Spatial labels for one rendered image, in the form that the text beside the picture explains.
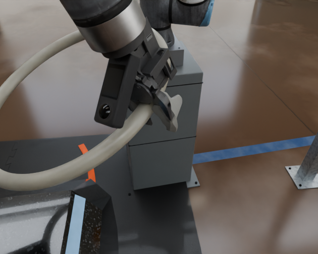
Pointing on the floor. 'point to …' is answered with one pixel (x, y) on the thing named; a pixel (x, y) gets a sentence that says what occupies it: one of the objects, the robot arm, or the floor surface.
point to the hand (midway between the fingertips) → (159, 127)
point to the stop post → (312, 161)
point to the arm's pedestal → (162, 178)
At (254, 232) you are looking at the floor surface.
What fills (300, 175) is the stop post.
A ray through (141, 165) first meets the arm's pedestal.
